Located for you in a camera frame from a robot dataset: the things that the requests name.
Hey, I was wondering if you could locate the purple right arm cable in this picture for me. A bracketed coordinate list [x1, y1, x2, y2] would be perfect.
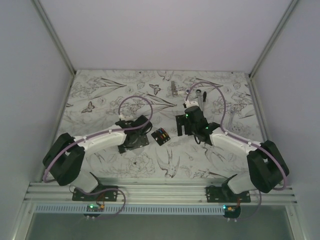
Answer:
[184, 81, 291, 192]

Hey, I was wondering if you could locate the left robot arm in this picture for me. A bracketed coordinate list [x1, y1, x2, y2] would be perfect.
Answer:
[42, 115, 153, 201]

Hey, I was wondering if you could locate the aluminium corner post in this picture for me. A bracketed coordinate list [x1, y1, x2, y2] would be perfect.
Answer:
[248, 0, 300, 81]
[31, 0, 77, 76]

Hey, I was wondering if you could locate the ratchet wrench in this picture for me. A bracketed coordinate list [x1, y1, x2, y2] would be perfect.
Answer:
[195, 89, 204, 110]

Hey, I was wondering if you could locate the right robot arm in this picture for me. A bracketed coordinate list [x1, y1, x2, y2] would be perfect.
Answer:
[175, 105, 290, 203]

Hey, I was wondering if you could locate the controller board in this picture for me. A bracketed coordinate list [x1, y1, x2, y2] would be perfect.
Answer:
[223, 205, 241, 213]
[86, 204, 105, 213]

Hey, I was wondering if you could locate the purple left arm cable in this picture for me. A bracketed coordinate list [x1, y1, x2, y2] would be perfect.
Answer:
[42, 95, 154, 183]

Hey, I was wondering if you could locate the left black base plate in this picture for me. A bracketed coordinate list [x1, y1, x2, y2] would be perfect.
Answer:
[72, 185, 118, 202]

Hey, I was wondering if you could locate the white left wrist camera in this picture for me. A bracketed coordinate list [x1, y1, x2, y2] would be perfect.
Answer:
[119, 114, 134, 121]

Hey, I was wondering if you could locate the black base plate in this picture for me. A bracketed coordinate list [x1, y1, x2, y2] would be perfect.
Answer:
[72, 185, 118, 202]
[205, 185, 251, 203]

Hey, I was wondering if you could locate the right controller board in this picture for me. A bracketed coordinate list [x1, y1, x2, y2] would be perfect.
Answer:
[223, 205, 241, 213]

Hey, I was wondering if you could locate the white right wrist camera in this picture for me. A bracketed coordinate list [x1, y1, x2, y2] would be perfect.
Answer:
[183, 100, 199, 108]

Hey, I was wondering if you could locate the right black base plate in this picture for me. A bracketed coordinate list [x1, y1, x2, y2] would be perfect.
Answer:
[205, 185, 251, 203]

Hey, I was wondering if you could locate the metal bracket block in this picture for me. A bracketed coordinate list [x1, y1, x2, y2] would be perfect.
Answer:
[171, 81, 178, 96]

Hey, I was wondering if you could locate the aluminium frame rail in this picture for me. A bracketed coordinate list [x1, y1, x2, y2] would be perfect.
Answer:
[23, 177, 298, 205]

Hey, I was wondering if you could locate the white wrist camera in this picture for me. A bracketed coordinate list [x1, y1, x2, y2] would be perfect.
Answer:
[183, 100, 199, 108]
[119, 114, 134, 121]

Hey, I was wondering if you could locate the black handled screwdriver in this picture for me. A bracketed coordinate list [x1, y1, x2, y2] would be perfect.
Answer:
[202, 91, 207, 103]

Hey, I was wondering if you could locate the black fuse box base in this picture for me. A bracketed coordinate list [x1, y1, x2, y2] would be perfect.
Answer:
[151, 127, 171, 146]

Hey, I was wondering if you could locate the white slotted cable duct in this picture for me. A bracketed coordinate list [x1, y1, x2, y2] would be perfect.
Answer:
[34, 203, 225, 216]

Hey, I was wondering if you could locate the left controller board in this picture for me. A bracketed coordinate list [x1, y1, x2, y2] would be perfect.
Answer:
[86, 204, 105, 213]

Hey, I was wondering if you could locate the right aluminium corner post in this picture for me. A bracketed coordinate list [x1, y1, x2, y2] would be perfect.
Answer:
[248, 0, 300, 81]

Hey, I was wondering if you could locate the silver open end wrench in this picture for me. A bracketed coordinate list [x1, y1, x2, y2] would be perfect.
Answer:
[226, 107, 236, 131]

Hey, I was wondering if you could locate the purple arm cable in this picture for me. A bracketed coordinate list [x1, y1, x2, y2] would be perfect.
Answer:
[184, 81, 291, 192]
[42, 95, 154, 183]

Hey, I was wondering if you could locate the left aluminium corner post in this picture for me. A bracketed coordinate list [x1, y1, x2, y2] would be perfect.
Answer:
[31, 0, 77, 76]

